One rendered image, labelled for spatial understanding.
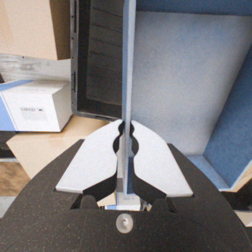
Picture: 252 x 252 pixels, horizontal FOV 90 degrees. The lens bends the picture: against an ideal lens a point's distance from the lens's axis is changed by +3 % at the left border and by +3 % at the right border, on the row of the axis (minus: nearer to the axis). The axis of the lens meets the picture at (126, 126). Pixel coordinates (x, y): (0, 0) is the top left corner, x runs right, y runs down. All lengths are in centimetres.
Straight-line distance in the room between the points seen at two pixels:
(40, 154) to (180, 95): 45
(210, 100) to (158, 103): 7
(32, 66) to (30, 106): 21
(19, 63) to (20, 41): 21
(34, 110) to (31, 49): 16
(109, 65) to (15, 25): 22
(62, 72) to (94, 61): 20
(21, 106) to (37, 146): 13
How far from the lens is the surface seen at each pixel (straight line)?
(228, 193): 99
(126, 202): 84
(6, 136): 152
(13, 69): 66
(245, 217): 116
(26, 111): 46
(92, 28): 41
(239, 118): 21
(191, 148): 25
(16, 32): 44
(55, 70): 58
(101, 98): 42
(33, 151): 51
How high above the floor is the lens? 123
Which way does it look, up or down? 60 degrees down
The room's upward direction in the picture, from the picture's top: 173 degrees clockwise
